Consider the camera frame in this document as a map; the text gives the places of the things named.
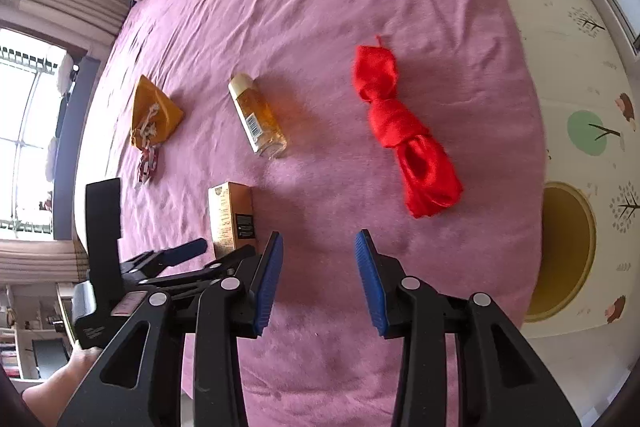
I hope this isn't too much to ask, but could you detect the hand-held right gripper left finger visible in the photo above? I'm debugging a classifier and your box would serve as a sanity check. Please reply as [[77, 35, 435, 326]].
[[57, 231, 285, 427]]

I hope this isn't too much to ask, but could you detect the gold cardboard box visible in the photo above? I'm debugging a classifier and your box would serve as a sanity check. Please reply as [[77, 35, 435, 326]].
[[208, 181, 257, 261]]

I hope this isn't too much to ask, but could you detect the person's left forearm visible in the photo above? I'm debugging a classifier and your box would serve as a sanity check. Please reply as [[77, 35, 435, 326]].
[[22, 348, 103, 427]]

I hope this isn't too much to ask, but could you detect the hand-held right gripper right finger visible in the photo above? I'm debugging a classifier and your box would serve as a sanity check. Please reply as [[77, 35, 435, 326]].
[[354, 229, 583, 427]]

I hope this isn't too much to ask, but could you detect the window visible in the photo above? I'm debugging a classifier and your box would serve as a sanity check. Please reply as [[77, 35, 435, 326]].
[[0, 28, 78, 242]]

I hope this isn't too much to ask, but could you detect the beige pleated curtain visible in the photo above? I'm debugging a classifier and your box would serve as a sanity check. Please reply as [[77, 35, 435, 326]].
[[0, 0, 132, 60]]

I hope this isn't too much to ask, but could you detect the mustard drawstring pouch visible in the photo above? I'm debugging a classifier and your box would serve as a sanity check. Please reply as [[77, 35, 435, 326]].
[[129, 75, 184, 148]]

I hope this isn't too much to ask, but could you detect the tree print floor mat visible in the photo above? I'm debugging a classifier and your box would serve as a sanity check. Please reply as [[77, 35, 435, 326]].
[[467, 0, 640, 408]]

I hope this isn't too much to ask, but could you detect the crumpled red foil wrapper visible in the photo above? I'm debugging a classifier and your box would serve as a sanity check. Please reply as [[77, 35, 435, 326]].
[[136, 146, 162, 186]]

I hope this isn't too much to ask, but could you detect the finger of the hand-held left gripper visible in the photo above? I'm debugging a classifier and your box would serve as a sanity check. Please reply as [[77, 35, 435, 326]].
[[147, 245, 257, 302], [121, 238, 208, 282]]

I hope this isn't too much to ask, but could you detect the red knotted cloth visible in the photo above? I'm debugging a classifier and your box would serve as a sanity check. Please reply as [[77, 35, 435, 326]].
[[352, 35, 464, 221]]

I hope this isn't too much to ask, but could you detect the amber liquid bottle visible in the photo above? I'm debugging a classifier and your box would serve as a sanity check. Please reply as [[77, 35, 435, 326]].
[[228, 73, 289, 160]]

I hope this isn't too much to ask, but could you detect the white bookshelf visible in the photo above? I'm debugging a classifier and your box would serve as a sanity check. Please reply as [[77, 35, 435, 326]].
[[0, 284, 73, 382]]

